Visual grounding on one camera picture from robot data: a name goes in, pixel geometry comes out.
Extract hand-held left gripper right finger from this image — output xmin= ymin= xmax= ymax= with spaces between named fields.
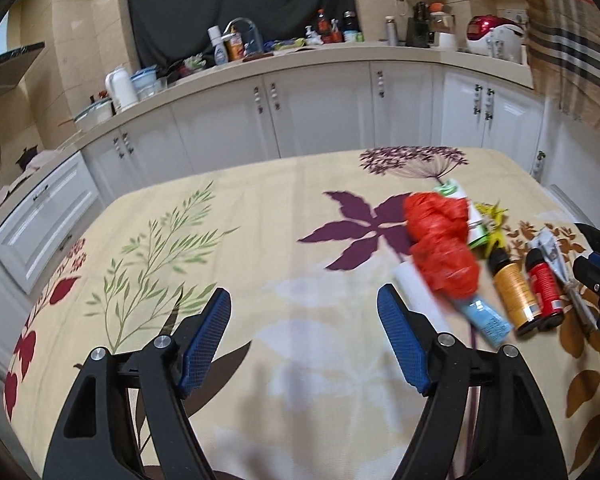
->
xmin=376 ymin=283 xmax=568 ymax=480

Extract orange dish soap bottle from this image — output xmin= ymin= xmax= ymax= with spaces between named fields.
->
xmin=227 ymin=30 xmax=246 ymax=61

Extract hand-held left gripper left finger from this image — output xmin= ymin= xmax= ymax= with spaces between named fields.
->
xmin=42 ymin=287 xmax=232 ymax=480

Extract white thermos jug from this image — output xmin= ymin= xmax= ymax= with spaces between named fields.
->
xmin=105 ymin=67 xmax=138 ymax=111

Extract black knife block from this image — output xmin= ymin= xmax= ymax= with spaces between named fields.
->
xmin=406 ymin=2 xmax=433 ymax=48

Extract red plastic bag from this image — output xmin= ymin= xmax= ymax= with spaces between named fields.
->
xmin=403 ymin=191 xmax=481 ymax=297

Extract red label black bottle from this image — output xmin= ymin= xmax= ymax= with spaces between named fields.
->
xmin=524 ymin=247 xmax=565 ymax=332

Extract chrome faucet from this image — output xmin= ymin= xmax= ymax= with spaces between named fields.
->
xmin=222 ymin=17 xmax=258 ymax=43

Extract white kitchen cabinets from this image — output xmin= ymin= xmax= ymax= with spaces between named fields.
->
xmin=0 ymin=57 xmax=548 ymax=381

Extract clear plastic containers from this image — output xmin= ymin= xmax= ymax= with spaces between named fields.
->
xmin=131 ymin=66 xmax=168 ymax=101

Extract orange label brown bottle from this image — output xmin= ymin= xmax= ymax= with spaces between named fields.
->
xmin=487 ymin=247 xmax=543 ymax=337

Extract yellow wrapper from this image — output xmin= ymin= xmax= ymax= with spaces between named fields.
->
xmin=475 ymin=201 xmax=508 ymax=261

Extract black range hood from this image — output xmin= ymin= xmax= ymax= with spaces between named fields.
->
xmin=0 ymin=42 xmax=46 ymax=106

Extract white blender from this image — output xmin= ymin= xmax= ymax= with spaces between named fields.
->
xmin=428 ymin=3 xmax=457 ymax=50

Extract red white rice cooker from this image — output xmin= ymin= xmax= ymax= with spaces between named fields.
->
xmin=467 ymin=15 xmax=528 ymax=63

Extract plaid cloth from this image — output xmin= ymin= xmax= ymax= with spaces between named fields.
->
xmin=525 ymin=0 xmax=600 ymax=146

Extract white spray bottle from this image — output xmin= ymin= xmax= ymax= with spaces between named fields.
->
xmin=207 ymin=26 xmax=229 ymax=66

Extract white lidded bowl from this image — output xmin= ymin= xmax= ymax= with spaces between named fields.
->
xmin=72 ymin=100 xmax=115 ymax=131

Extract white door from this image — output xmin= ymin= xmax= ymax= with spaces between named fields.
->
xmin=532 ymin=95 xmax=600 ymax=226

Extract white green tube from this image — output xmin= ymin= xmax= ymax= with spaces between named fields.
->
xmin=432 ymin=179 xmax=491 ymax=250

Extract light blue tube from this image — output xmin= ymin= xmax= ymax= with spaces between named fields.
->
xmin=460 ymin=296 xmax=512 ymax=347

